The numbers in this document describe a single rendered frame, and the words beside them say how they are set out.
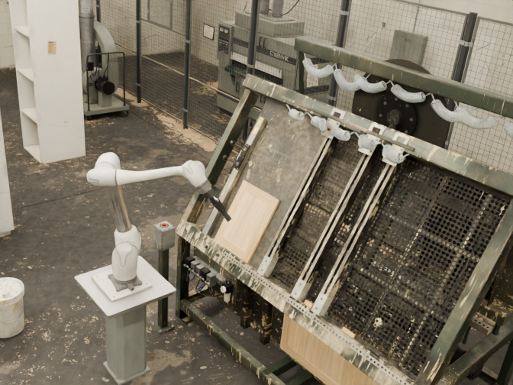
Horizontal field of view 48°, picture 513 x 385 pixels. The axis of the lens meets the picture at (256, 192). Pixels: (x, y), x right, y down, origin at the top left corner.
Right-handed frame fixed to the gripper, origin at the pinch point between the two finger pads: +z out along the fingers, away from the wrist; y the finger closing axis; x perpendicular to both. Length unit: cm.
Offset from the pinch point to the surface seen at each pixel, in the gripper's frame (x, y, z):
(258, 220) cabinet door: -24.6, 29.5, 24.0
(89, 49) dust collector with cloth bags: -144, 559, -206
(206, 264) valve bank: 17, 61, 32
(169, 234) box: 21, 77, 1
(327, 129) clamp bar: -83, -18, -4
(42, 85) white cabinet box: -24, 379, -176
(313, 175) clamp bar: -61, -9, 15
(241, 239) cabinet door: -9.4, 39.1, 28.9
